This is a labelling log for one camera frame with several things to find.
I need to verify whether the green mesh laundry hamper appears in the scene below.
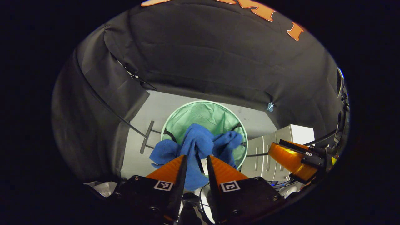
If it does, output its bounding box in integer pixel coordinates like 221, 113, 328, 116
160, 100, 249, 171

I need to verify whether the black backdrop cloth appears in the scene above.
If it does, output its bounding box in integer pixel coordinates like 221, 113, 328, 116
52, 0, 347, 183

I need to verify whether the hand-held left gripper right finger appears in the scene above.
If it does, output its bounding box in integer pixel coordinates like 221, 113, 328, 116
206, 155, 283, 224

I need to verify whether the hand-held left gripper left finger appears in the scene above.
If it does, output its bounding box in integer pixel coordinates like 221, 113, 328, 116
112, 155, 188, 224

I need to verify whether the black metal clothes rack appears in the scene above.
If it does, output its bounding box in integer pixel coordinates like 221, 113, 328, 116
73, 47, 339, 157

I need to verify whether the blue corduroy jacket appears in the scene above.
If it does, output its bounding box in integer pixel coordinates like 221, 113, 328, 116
149, 123, 244, 192

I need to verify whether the white drawer cabinet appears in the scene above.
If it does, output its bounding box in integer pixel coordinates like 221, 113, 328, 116
241, 124, 315, 183

